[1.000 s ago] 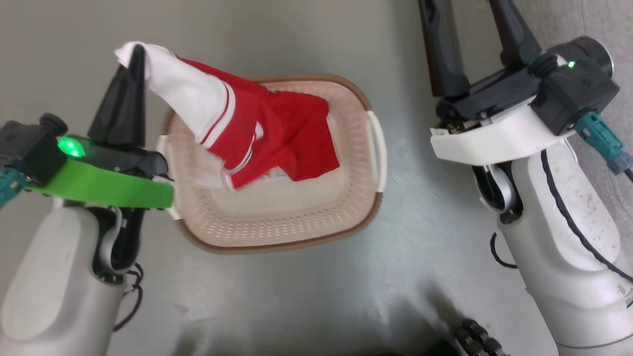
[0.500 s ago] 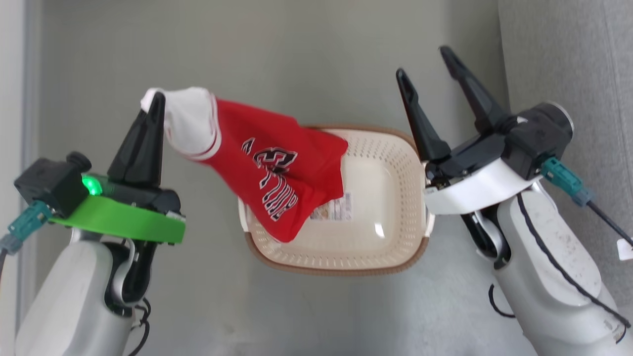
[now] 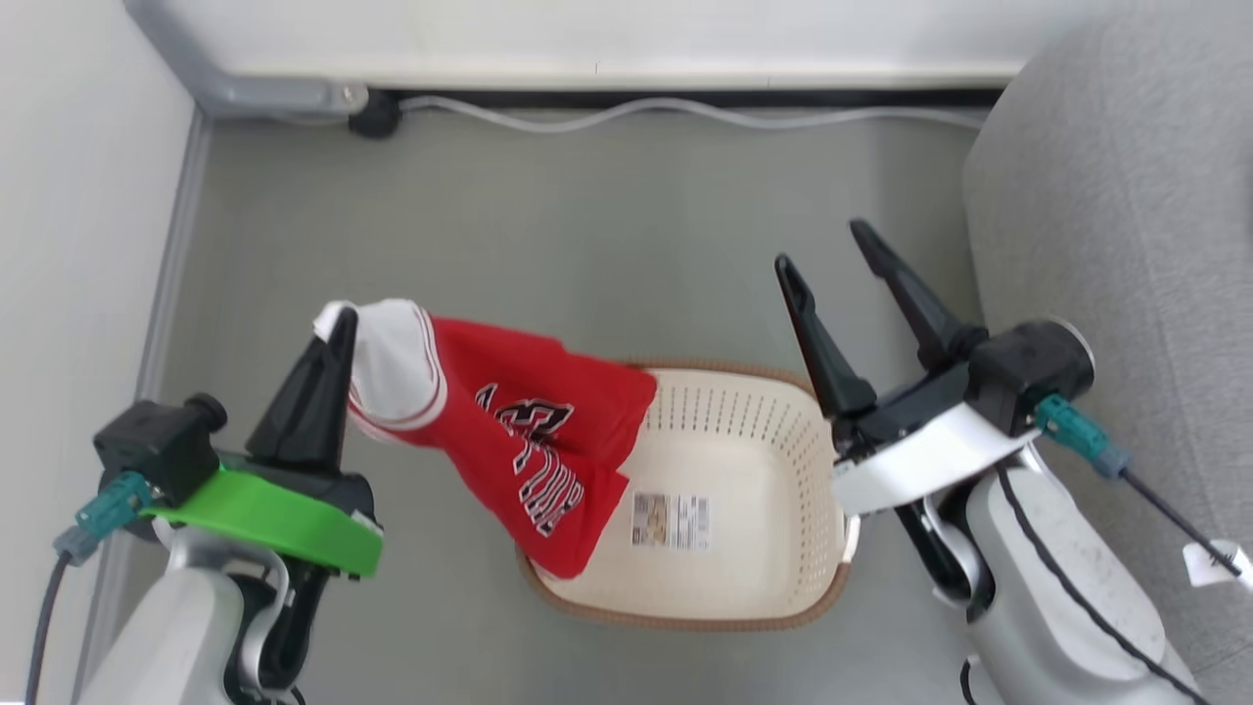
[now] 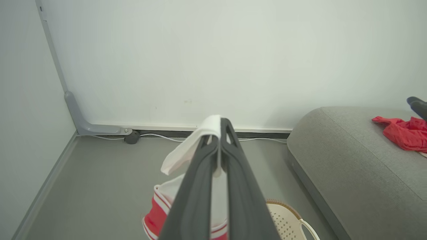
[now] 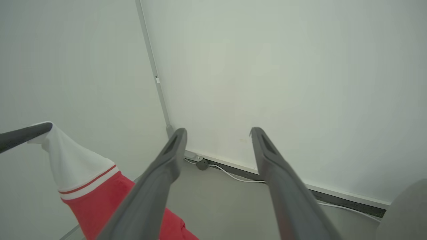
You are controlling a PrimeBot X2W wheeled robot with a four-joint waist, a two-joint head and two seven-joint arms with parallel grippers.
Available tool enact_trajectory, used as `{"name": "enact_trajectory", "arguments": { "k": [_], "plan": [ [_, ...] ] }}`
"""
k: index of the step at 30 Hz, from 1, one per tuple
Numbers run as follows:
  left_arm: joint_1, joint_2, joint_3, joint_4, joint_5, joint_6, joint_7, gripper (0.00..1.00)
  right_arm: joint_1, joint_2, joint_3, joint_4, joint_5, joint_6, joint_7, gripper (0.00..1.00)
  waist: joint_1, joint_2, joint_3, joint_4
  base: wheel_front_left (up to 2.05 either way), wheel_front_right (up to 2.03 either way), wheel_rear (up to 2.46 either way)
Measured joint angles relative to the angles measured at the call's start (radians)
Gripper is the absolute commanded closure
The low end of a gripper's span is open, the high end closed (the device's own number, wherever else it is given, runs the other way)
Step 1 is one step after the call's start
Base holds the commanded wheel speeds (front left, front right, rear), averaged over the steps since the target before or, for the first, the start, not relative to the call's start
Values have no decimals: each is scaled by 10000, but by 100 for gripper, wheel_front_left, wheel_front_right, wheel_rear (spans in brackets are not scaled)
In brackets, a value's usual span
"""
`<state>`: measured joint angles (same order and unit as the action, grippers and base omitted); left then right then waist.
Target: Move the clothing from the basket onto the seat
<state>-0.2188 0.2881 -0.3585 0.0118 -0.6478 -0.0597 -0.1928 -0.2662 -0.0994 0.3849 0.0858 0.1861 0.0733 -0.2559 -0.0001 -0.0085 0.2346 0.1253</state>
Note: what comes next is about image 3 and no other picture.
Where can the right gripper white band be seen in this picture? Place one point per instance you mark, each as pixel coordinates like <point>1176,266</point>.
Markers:
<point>920,450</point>

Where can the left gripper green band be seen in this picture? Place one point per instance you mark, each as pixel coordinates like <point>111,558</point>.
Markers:
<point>264,524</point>

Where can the red basketball jersey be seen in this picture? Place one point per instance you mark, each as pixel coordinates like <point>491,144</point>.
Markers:
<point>509,392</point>

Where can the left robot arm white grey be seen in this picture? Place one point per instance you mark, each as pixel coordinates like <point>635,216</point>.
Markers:
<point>176,627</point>

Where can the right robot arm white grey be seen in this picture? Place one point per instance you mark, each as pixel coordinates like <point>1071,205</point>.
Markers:
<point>1057,587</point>

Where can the grey fabric sofa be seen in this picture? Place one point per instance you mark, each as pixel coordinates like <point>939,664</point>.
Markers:
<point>1126,245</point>

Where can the beige perforated laundry basket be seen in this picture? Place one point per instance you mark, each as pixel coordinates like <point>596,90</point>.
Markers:
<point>764,470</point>

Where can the printed label sticker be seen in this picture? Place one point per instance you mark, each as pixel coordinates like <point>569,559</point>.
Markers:
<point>671,521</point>

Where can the silver black baseboard strip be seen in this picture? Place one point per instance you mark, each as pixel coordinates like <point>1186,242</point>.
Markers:
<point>685,93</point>

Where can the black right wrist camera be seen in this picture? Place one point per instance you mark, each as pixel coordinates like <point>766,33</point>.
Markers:
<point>1038,367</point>

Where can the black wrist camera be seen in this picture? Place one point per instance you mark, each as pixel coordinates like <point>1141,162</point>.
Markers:
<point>157,446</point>
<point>1038,367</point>

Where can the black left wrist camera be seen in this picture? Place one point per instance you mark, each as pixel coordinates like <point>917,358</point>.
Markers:
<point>157,446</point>

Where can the black wall plug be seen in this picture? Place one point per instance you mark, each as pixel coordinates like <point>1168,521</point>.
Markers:
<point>377,117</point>

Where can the grey wall conduit pipe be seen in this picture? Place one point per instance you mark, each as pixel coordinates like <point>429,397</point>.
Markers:
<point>255,95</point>

